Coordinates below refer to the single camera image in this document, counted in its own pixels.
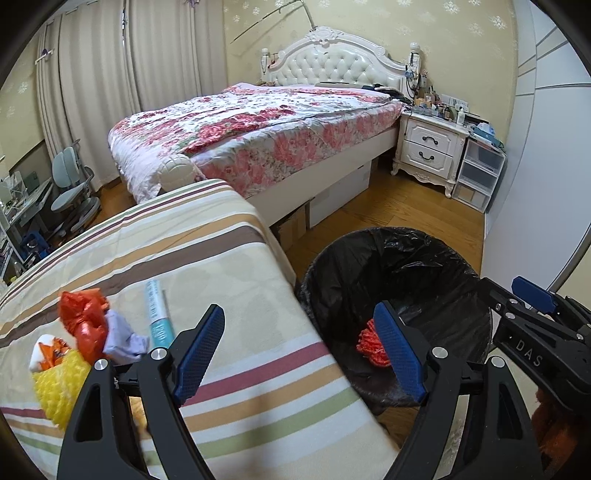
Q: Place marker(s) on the pale purple paper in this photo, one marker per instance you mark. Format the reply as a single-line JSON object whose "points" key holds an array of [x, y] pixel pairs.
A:
{"points": [[122, 337]]}

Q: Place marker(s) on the clear plastic drawer unit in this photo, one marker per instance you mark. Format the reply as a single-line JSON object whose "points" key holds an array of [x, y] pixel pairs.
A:
{"points": [[480, 173]]}

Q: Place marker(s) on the blue stool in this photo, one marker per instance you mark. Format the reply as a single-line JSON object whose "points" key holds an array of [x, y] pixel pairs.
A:
{"points": [[34, 247]]}

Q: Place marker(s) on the brown cardboard box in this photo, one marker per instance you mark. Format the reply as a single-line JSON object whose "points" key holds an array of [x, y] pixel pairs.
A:
{"points": [[293, 228]]}

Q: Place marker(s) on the white tufted headboard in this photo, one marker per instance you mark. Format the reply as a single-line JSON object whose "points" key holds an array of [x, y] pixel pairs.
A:
{"points": [[332, 60]]}

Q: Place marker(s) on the grey blue desk chair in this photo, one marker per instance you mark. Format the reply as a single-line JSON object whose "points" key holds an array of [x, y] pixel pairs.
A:
{"points": [[74, 184]]}

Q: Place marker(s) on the teal items on drawer unit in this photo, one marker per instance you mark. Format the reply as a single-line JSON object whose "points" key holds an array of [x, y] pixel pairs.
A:
{"points": [[487, 134]]}

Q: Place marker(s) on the black-lined trash bin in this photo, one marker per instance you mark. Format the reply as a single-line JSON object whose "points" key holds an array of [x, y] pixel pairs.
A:
{"points": [[415, 277]]}

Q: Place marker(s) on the red mesh net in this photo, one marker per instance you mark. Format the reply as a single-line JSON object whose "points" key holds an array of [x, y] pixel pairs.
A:
{"points": [[369, 344]]}

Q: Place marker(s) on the beige curtain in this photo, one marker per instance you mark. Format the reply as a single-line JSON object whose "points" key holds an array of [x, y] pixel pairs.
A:
{"points": [[83, 92], [175, 50]]}

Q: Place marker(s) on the white orange snack wrapper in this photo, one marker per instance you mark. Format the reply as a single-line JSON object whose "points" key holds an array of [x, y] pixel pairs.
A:
{"points": [[46, 353]]}

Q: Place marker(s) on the teal toothpaste tube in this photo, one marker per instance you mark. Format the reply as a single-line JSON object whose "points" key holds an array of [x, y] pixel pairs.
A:
{"points": [[157, 314]]}

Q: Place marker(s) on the yellow foam fruit net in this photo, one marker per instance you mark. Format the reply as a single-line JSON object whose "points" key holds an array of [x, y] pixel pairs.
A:
{"points": [[57, 387]]}

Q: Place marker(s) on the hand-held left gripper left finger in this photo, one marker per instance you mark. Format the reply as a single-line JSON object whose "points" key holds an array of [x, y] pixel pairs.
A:
{"points": [[198, 355]]}

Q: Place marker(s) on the white grey wardrobe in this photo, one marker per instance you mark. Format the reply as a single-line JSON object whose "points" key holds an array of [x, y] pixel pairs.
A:
{"points": [[549, 138]]}

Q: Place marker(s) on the pile of small nightstand items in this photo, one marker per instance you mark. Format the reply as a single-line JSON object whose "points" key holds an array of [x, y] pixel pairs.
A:
{"points": [[438, 106]]}

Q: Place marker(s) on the white storage box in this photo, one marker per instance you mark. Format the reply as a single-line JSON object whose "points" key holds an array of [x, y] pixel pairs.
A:
{"points": [[341, 194]]}

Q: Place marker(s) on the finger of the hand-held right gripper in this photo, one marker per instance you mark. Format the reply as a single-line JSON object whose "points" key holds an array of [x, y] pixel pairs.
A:
{"points": [[533, 293], [498, 300]]}

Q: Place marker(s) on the grey study desk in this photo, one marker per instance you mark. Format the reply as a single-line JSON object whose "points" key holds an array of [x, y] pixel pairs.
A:
{"points": [[27, 198]]}

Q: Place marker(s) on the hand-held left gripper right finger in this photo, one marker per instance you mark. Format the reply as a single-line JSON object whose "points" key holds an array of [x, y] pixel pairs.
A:
{"points": [[397, 355]]}

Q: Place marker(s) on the white nightstand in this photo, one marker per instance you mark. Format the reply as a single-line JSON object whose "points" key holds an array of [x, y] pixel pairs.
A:
{"points": [[429, 145]]}

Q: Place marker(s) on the thin wall rod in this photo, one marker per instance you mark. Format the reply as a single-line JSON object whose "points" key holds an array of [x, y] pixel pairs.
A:
{"points": [[277, 18]]}

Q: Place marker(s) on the orange plastic bag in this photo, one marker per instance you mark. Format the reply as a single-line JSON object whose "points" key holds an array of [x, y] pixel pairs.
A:
{"points": [[85, 323]]}

